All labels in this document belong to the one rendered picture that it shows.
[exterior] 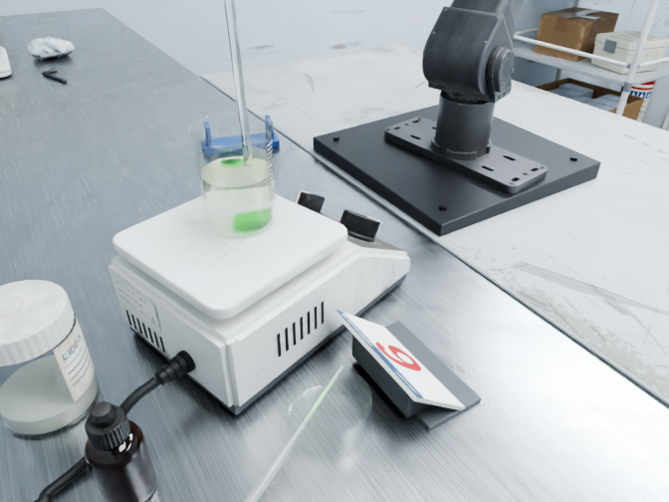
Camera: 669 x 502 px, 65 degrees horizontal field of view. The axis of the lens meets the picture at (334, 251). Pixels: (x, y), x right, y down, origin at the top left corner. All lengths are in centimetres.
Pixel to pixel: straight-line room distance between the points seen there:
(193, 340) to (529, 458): 22
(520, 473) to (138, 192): 48
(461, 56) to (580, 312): 27
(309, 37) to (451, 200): 158
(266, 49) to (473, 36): 148
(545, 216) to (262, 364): 36
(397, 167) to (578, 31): 203
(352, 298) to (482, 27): 31
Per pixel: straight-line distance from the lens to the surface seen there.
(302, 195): 45
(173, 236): 37
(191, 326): 33
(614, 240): 59
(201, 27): 190
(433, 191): 58
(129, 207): 61
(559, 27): 263
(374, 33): 225
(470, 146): 63
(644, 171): 76
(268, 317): 33
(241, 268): 33
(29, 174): 73
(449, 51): 58
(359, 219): 43
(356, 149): 66
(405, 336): 41
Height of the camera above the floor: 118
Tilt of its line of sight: 34 degrees down
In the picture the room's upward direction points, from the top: 1 degrees clockwise
